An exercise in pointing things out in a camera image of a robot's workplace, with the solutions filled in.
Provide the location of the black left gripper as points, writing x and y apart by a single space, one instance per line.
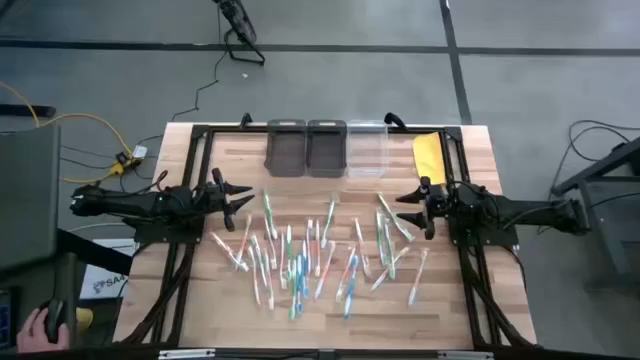
216 197

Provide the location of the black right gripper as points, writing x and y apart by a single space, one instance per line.
436 202

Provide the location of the blue toothbrush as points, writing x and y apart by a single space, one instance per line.
351 287
304 270
299 285

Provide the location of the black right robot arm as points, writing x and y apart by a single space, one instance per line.
525 210

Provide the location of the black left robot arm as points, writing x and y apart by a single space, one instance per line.
130 202

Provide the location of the yellow cloth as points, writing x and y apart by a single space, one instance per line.
430 157

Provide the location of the clear plastic bin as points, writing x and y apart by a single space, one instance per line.
367 150

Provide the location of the black curved hook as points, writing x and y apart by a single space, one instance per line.
395 120
245 120

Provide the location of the white power adapter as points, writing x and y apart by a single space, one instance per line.
140 151

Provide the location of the yellow black power plug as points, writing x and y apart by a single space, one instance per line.
120 162

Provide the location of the white printed sign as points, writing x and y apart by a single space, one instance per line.
107 282

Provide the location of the grey metal desk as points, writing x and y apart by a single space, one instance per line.
605 200

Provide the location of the small yellow object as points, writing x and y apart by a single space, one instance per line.
84 320

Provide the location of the black computer mouse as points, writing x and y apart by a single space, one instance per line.
54 320

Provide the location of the black flat bar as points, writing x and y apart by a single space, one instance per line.
25 110

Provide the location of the person's hand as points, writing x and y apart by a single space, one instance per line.
35 332

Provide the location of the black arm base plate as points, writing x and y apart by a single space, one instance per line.
485 237
167 234

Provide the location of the silver metal bracket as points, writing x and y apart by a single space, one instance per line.
465 355
186 354

